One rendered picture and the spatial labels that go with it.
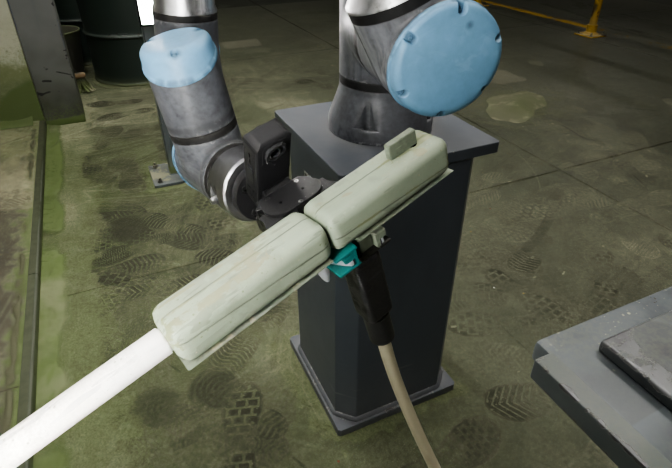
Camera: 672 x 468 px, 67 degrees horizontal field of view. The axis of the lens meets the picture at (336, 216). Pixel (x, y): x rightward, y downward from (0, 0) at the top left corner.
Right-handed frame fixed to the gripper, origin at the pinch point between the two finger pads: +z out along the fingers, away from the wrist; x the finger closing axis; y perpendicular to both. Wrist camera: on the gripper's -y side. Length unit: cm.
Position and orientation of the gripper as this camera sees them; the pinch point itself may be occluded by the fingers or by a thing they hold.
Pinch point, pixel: (357, 240)
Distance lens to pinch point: 48.4
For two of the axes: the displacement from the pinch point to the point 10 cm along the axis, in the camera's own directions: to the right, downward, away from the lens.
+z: 6.2, 3.6, -7.0
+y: 2.3, 7.7, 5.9
